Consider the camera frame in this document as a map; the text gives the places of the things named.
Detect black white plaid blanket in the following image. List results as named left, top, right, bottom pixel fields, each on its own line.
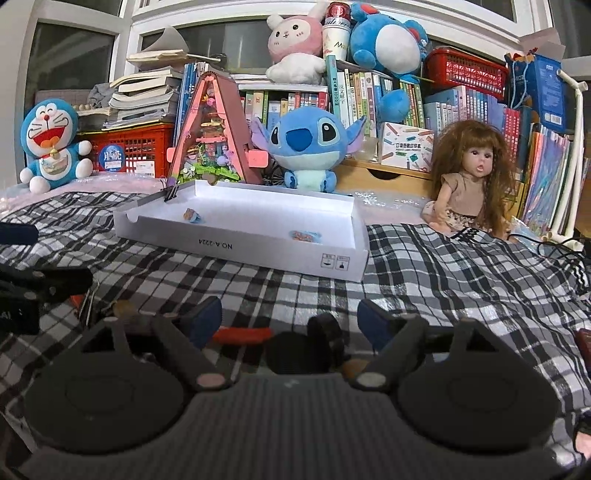
left=0, top=190, right=591, bottom=468

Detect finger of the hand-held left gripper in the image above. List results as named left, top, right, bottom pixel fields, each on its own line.
left=0, top=223, right=40, bottom=246
left=0, top=266, right=94, bottom=298

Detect wooden drawer organizer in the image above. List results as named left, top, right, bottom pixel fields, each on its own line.
left=334, top=159, right=435, bottom=200

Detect red pen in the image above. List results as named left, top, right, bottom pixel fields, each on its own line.
left=213, top=327, right=274, bottom=345

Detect blue alien plush toy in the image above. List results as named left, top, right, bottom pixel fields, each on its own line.
left=249, top=107, right=368, bottom=194

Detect stack of grey paperback books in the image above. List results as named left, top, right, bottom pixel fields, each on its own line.
left=102, top=27, right=223, bottom=130

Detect leaning thin colourful booklets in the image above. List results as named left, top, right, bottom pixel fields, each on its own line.
left=521, top=122, right=579, bottom=234

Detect pink bunny plush toy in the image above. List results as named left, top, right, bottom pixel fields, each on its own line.
left=265, top=2, right=327, bottom=86

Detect white label printer box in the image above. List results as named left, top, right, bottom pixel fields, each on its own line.
left=378, top=122, right=436, bottom=173

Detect pink triangular miniature house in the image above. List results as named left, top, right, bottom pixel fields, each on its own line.
left=165, top=71, right=270, bottom=188

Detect black cable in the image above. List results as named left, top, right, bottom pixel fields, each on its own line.
left=450, top=227, right=591, bottom=296

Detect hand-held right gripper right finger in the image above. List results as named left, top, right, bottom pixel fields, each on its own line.
left=348, top=298, right=498, bottom=391

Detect black round cap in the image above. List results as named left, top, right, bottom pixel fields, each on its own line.
left=307, top=314, right=348, bottom=371

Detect white cardboard box tray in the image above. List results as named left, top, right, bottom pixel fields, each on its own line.
left=113, top=179, right=370, bottom=283

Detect brown haired baby doll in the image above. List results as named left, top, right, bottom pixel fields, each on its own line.
left=420, top=120, right=521, bottom=244

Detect white plastic frame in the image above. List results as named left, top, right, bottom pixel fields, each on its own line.
left=550, top=69, right=590, bottom=246

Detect blue paper bag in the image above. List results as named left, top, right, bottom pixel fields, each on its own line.
left=504, top=52, right=570, bottom=136

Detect paper cup with red lid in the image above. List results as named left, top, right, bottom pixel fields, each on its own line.
left=321, top=1, right=355, bottom=61

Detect row of blue spined books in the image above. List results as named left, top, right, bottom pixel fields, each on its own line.
left=423, top=86, right=533, bottom=186

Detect red plastic crate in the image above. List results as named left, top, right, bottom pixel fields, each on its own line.
left=78, top=123, right=177, bottom=179

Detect blue round plush toy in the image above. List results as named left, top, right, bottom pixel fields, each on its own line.
left=348, top=2, right=430, bottom=126

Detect red plastic basket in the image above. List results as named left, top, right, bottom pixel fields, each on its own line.
left=424, top=45, right=509, bottom=100

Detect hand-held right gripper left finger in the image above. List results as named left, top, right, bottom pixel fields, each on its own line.
left=83, top=296, right=232, bottom=393

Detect blue robot cat plush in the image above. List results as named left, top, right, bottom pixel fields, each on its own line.
left=19, top=99, right=93, bottom=194

